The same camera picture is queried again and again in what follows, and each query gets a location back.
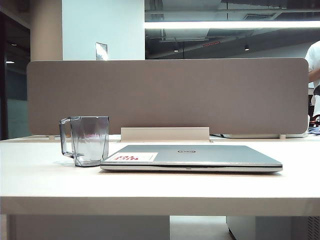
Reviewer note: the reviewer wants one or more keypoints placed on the white red laptop sticker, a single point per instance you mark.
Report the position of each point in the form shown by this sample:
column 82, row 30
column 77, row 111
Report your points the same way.
column 135, row 156

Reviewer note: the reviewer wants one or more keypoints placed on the silver closed laptop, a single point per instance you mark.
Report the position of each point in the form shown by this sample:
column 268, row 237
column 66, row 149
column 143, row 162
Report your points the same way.
column 212, row 157

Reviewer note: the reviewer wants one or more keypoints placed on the beige fabric desk partition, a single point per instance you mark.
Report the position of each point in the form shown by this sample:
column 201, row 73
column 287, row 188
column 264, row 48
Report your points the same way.
column 175, row 97

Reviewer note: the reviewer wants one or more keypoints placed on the red ceiling sign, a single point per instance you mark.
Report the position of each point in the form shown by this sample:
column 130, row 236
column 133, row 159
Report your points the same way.
column 212, row 44

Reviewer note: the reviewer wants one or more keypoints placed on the long ceiling light strip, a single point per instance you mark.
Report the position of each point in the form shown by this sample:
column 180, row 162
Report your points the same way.
column 225, row 24

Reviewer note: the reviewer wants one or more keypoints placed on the white desk support panel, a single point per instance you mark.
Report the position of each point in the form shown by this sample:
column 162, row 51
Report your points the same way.
column 87, row 227

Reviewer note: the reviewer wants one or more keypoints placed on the blue cloth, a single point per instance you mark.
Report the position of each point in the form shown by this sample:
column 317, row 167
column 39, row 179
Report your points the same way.
column 315, row 130

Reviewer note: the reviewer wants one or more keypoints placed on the person in white shirt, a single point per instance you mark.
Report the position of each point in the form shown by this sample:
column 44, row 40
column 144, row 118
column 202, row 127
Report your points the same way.
column 314, row 62

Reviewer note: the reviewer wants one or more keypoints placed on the framed wall notice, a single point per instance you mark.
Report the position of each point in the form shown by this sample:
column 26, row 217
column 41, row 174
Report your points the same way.
column 101, row 51

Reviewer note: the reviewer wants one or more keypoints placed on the white partition foot bracket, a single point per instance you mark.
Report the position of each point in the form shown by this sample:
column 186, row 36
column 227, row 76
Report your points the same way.
column 282, row 136
column 51, row 137

